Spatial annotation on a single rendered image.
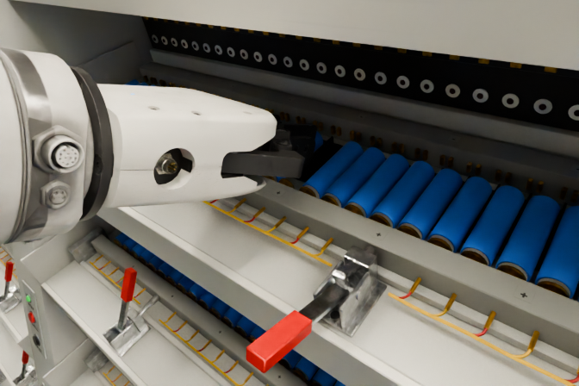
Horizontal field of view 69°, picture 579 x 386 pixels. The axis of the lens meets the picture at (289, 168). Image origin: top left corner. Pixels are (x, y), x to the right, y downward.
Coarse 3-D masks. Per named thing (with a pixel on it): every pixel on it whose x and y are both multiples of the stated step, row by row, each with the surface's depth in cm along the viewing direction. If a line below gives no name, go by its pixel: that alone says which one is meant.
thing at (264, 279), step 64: (128, 64) 57; (192, 64) 51; (512, 128) 30; (192, 256) 31; (256, 256) 29; (320, 256) 28; (256, 320) 30; (320, 320) 25; (384, 320) 24; (448, 320) 23; (384, 384) 22; (448, 384) 21; (512, 384) 20; (576, 384) 20
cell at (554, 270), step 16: (576, 208) 26; (560, 224) 25; (576, 224) 24; (560, 240) 24; (576, 240) 24; (560, 256) 23; (576, 256) 23; (544, 272) 23; (560, 272) 22; (576, 272) 22
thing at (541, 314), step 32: (256, 192) 31; (288, 192) 30; (320, 224) 28; (352, 224) 27; (384, 256) 25; (416, 256) 24; (448, 256) 24; (448, 288) 23; (480, 288) 22; (512, 288) 22; (512, 320) 21; (544, 320) 20; (576, 320) 20; (576, 352) 20
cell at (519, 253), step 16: (528, 208) 26; (544, 208) 26; (528, 224) 25; (544, 224) 25; (512, 240) 25; (528, 240) 24; (544, 240) 25; (512, 256) 24; (528, 256) 23; (528, 272) 23
